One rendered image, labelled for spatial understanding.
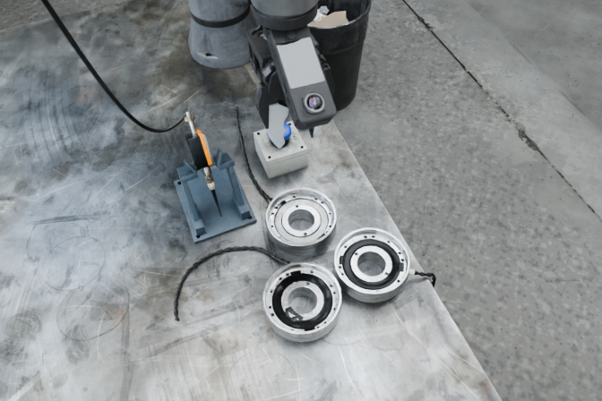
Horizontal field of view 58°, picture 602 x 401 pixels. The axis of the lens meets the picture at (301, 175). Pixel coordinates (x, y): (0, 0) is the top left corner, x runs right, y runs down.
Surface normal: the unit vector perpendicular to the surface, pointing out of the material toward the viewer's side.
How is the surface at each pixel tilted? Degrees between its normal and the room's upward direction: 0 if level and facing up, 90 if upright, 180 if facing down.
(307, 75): 29
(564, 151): 0
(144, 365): 0
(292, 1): 90
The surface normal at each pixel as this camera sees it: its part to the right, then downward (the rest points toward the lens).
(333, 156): -0.03, -0.62
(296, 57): 0.19, -0.22
